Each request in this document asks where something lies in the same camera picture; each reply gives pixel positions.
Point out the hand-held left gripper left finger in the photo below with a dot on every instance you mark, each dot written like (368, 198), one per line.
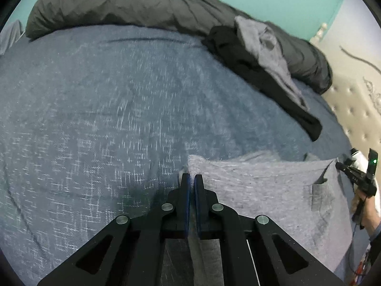
(186, 202)

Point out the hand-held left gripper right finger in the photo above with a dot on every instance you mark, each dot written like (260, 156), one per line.
(198, 205)

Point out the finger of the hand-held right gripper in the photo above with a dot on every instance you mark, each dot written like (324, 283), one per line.
(342, 166)

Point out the grey hoodie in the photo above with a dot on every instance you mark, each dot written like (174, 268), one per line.
(268, 190)

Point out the person's right hand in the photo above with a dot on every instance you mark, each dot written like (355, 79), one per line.
(372, 211)

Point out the folded white garment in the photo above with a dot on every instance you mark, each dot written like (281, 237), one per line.
(360, 161)

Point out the beige tufted headboard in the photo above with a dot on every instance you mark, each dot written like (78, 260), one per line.
(354, 104)

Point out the bed with blue sheet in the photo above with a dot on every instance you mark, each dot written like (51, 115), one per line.
(104, 110)

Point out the crumpled light grey garment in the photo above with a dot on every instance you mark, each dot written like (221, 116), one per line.
(265, 44)

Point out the crumpled black garment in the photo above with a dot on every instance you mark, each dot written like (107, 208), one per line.
(235, 53)

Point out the dark grey rolled duvet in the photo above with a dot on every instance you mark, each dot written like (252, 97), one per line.
(134, 6)

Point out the light grey bed sheet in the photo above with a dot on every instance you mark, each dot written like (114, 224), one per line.
(9, 38)

